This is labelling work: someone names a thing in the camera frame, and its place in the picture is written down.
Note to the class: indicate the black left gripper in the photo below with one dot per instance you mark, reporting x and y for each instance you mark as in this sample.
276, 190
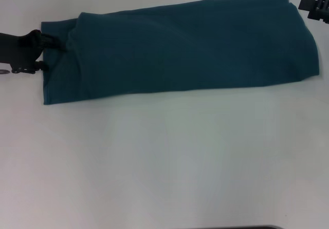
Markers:
18, 50

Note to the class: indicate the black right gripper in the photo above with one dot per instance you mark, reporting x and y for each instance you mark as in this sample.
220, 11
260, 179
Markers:
324, 7

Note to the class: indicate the teal FREE! print t-shirt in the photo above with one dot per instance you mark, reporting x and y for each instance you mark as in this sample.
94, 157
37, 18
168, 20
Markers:
180, 52

